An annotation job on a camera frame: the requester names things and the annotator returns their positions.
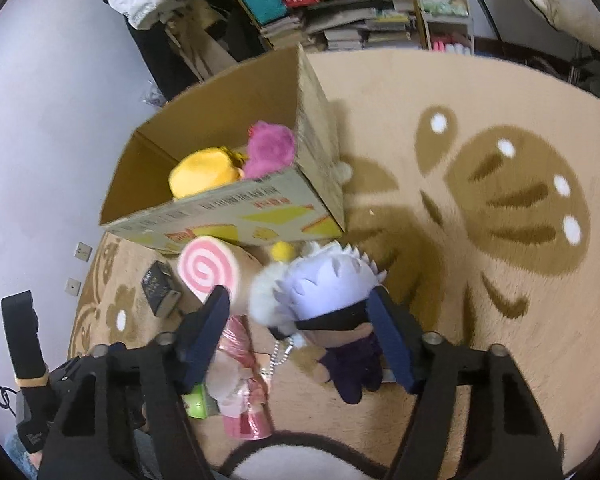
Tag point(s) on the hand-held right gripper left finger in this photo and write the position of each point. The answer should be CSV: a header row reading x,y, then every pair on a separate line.
x,y
207,332

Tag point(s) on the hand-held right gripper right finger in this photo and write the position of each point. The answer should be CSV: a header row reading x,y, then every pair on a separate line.
x,y
395,340

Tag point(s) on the pink dress doll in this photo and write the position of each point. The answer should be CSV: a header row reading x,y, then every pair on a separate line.
x,y
235,385

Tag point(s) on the pink swirl roll plush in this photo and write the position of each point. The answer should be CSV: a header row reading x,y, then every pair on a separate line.
x,y
200,267

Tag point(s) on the small black box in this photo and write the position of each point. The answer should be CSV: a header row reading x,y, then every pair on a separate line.
x,y
157,285

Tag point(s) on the white-haired plush doll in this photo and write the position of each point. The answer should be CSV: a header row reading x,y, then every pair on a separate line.
x,y
325,285

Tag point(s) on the printed cardboard box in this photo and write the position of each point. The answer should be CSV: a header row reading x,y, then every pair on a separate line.
x,y
300,210

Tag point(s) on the small green toy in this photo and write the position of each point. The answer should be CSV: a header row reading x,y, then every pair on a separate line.
x,y
200,402

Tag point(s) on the beige patterned rug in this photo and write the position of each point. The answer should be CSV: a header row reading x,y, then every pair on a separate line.
x,y
480,335

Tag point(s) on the small yellow pompom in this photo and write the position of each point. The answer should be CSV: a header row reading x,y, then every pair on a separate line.
x,y
280,251

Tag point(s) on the person's jeans leg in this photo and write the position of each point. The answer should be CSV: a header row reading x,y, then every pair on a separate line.
x,y
17,462

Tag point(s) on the yellow plush toy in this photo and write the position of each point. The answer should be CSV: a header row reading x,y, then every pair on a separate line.
x,y
200,172

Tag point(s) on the magenta plush toy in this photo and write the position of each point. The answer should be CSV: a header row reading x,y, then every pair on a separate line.
x,y
270,147

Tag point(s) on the clear plastic bag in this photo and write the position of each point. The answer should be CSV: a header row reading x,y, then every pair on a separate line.
x,y
153,96

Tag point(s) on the black hanging coat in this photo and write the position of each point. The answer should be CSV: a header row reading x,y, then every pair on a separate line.
x,y
165,70

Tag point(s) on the small stack of books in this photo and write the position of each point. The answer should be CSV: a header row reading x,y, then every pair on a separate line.
x,y
285,32

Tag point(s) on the wide stack of books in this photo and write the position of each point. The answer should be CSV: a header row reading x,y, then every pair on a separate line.
x,y
360,25

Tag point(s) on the white trolley cart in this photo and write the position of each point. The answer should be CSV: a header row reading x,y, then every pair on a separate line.
x,y
442,20

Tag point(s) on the wall socket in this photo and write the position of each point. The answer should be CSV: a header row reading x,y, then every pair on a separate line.
x,y
82,251
73,287

